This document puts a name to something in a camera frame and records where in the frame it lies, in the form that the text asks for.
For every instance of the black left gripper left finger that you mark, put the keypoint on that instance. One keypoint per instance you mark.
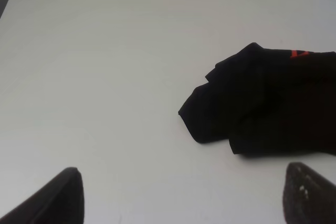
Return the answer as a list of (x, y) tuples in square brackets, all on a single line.
[(61, 200)]

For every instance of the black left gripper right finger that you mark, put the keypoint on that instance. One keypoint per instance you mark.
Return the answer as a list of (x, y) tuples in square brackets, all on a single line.
[(308, 197)]

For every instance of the black printed t-shirt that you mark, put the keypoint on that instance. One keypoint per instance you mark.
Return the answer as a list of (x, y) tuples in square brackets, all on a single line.
[(266, 101)]

